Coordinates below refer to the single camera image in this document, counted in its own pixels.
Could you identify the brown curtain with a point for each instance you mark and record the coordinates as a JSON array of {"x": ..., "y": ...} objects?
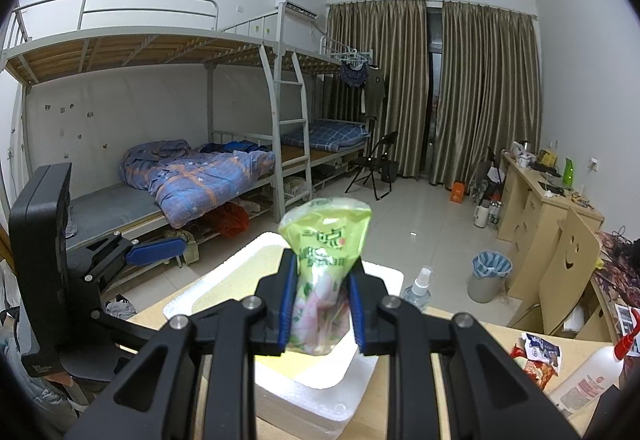
[
  {"x": 485, "y": 95},
  {"x": 385, "y": 90}
]

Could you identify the white air conditioner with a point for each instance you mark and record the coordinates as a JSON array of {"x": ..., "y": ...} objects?
[{"x": 295, "y": 2}]

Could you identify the grey trash bin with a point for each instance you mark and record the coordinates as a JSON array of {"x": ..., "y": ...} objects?
[{"x": 487, "y": 280}]

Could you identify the dark green hanging shirt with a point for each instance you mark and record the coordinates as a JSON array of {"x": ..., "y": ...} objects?
[{"x": 375, "y": 90}]

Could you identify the person's grey clothing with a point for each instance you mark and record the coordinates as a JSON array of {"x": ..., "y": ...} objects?
[{"x": 30, "y": 400}]

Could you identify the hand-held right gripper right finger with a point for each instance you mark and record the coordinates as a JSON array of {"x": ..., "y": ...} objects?
[{"x": 356, "y": 312}]

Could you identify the white foam box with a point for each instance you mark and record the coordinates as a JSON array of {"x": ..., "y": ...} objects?
[{"x": 300, "y": 400}]

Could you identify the grey mattress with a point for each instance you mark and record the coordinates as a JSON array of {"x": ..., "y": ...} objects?
[{"x": 105, "y": 210}]

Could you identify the white blue wrapper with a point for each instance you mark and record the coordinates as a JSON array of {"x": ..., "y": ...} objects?
[{"x": 542, "y": 349}]

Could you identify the patterned tablecloth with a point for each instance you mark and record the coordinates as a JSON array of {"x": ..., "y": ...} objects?
[{"x": 617, "y": 280}]

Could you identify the black folding chair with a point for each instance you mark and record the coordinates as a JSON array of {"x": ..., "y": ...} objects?
[{"x": 372, "y": 162}]

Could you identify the grey metal bunk bed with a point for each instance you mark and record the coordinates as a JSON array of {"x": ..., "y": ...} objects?
[
  {"x": 320, "y": 65},
  {"x": 140, "y": 47}
]

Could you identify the orange box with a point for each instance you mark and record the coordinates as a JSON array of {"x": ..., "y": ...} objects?
[{"x": 457, "y": 193}]

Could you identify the white lotion pump bottle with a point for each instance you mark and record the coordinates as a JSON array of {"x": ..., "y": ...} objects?
[{"x": 582, "y": 380}]

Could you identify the green bottle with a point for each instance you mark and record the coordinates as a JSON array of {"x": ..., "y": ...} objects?
[{"x": 568, "y": 172}]

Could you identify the dark blue hanging garment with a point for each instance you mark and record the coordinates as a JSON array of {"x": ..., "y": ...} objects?
[{"x": 353, "y": 75}]

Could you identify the red orange bag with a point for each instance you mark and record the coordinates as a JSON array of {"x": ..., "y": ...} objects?
[{"x": 227, "y": 220}]

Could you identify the clear spray bottle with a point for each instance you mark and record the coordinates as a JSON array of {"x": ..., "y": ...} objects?
[{"x": 417, "y": 295}]

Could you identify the wooden desk cabinet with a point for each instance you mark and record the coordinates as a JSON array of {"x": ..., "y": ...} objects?
[{"x": 525, "y": 210}]

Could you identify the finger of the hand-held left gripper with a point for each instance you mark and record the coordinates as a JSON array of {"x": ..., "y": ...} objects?
[
  {"x": 157, "y": 249},
  {"x": 125, "y": 326}
]

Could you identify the orange snack packet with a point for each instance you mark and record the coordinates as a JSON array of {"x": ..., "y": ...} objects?
[{"x": 535, "y": 372}]

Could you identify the green snack packet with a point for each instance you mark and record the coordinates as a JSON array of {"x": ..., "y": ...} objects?
[{"x": 325, "y": 240}]

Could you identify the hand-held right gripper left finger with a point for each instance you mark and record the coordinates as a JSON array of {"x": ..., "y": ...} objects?
[{"x": 287, "y": 305}]

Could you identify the white kettle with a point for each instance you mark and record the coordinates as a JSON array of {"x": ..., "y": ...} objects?
[{"x": 481, "y": 217}]

